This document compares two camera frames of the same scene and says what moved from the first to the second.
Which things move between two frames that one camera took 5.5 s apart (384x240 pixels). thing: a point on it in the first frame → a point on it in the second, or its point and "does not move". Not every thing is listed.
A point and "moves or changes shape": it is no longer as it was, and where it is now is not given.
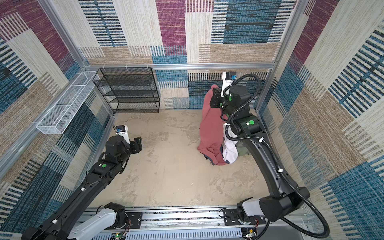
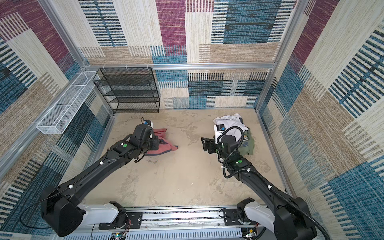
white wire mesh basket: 57,119 does not move
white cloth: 230,153 moves or changes shape
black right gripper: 214,104 → 209,143
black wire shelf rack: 129,90 does not move
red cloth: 212,131 → 164,144
